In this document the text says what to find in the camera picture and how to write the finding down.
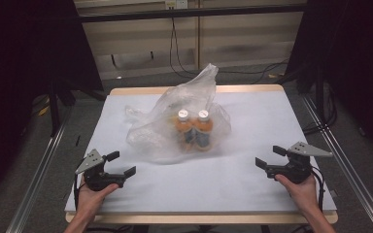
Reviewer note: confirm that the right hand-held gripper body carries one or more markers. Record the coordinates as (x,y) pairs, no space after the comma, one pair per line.
(296,170)

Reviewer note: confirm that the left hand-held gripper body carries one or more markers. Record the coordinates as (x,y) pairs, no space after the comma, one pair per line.
(97,176)

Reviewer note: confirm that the clear plastic bag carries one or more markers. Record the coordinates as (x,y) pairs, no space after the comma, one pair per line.
(152,136)

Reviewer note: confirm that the orange juice bottle white cap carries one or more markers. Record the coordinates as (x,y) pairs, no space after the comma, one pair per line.
(203,129)
(184,127)

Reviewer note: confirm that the person's left hand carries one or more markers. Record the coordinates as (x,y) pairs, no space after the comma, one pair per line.
(90,200)

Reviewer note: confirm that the person's right hand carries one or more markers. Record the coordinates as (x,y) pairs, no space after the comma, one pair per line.
(304,195)

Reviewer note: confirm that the white table mat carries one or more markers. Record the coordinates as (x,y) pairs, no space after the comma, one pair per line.
(191,187)

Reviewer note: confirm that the black metal stand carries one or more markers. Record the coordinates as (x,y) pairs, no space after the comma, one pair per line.
(54,106)
(319,90)

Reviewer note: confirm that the wooden table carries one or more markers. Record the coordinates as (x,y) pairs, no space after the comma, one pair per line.
(191,218)

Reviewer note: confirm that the yellow floor tape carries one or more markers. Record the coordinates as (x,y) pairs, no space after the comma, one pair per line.
(43,110)

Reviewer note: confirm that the black curtain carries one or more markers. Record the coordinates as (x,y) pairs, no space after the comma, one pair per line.
(356,64)
(19,64)

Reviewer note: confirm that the black horizontal bar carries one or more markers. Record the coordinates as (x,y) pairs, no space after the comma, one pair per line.
(191,13)

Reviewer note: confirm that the metal floor rail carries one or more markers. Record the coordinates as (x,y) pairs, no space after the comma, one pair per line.
(39,174)
(346,168)

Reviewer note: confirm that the wall power outlet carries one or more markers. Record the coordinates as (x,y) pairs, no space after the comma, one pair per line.
(176,4)

